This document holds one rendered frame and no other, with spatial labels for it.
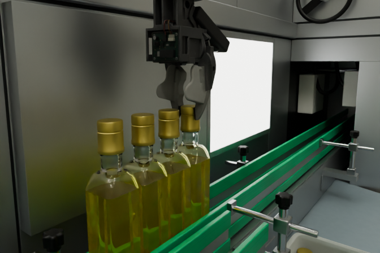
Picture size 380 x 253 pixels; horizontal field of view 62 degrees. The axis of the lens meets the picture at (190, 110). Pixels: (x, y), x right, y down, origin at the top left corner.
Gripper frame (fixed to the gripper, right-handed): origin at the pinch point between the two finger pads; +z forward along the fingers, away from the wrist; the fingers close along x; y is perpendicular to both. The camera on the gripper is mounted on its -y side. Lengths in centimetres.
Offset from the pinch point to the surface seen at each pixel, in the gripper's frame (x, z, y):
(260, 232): 13.7, 19.0, -0.7
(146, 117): 1.3, -0.7, 12.3
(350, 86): 9, 2, -101
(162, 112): 0.0, -0.6, 7.5
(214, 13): -12.5, -20.8, -27.6
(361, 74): 14, -4, -91
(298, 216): 7, 37, -45
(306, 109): -9, 13, -104
